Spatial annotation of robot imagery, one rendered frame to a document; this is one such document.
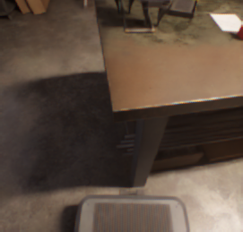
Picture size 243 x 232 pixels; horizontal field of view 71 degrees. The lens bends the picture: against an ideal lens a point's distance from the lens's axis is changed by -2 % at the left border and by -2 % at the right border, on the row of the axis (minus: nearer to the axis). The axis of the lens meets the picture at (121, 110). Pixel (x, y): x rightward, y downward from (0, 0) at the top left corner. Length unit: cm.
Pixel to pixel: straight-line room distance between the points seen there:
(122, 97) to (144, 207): 64
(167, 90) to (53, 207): 103
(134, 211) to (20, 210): 73
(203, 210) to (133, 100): 100
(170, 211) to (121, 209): 23
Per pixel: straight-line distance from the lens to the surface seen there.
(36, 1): 351
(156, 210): 94
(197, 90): 46
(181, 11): 82
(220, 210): 133
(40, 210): 128
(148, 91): 43
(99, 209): 93
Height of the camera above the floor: 117
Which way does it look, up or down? 50 degrees down
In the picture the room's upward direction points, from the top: straight up
